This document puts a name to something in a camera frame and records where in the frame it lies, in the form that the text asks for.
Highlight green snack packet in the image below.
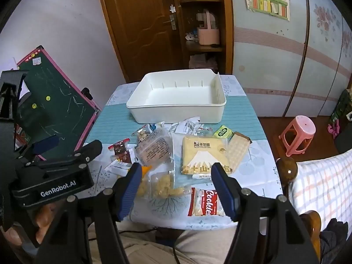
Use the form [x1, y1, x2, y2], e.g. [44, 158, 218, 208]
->
[213, 125, 234, 139]

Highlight folded pink cloth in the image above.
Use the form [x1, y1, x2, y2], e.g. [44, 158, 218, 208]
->
[189, 54, 218, 69]

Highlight waffle biscuit packet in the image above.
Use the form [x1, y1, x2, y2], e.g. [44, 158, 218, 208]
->
[227, 131, 252, 171]

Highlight green bag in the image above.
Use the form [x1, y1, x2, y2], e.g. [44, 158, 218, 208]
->
[329, 88, 352, 124]

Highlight pink plastic stool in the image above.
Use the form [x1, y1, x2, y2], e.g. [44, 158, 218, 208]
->
[279, 115, 317, 156]

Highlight metal door handle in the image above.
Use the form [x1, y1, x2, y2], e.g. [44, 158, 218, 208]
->
[163, 14, 177, 31]

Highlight mountain-print bread packet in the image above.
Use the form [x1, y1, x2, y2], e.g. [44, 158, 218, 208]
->
[170, 132, 234, 187]

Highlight red white cookie packet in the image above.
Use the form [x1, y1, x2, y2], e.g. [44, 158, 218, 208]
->
[187, 187, 229, 217]

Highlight person's left hand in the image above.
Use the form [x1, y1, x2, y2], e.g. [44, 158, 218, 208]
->
[33, 202, 65, 244]

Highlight black cable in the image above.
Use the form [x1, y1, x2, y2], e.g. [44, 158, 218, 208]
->
[118, 227, 182, 264]

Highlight wooden shelf unit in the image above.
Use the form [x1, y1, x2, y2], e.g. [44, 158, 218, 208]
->
[176, 0, 235, 75]

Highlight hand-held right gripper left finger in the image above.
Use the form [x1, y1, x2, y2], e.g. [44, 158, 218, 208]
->
[34, 163, 143, 264]

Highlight pink basket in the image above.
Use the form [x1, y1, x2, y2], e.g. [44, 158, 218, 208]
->
[196, 9, 221, 46]

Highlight brown chocolate snack packet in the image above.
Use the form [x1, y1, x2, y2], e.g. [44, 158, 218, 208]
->
[108, 140, 138, 165]

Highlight wooden bed post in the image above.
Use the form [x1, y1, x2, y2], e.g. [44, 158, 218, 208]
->
[276, 157, 300, 197]

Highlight pink toy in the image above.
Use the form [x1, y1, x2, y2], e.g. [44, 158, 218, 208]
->
[327, 122, 341, 139]

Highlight wooden door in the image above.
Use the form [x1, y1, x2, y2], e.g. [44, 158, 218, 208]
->
[96, 0, 182, 83]

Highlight dark clothing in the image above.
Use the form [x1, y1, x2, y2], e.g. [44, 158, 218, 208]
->
[319, 218, 350, 264]

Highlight frosted packet brown print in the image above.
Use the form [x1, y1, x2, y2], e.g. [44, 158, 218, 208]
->
[135, 132, 174, 168]

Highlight person's beige trousers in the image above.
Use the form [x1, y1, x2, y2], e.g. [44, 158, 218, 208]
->
[87, 220, 240, 264]

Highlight clear packet white label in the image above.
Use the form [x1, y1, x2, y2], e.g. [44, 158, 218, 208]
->
[170, 117, 200, 138]

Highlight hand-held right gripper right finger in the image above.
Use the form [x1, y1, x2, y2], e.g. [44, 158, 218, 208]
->
[210, 162, 321, 264]

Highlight green chalkboard pink frame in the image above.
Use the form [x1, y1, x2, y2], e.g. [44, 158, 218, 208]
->
[14, 45, 102, 161]

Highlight floral wardrobe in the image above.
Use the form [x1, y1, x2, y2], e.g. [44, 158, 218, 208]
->
[229, 0, 352, 117]

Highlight orange snack packet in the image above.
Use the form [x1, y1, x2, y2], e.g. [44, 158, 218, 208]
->
[136, 165, 153, 197]

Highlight white plastic bin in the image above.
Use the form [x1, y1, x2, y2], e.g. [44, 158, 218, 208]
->
[126, 71, 227, 124]

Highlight clear packet yellow puffs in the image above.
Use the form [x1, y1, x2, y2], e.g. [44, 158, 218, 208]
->
[148, 170, 186, 201]

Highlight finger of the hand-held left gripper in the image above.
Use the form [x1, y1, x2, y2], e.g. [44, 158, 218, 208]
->
[25, 140, 103, 171]
[17, 135, 60, 160]

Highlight checked blanket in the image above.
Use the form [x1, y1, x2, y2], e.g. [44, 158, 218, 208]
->
[289, 148, 352, 226]

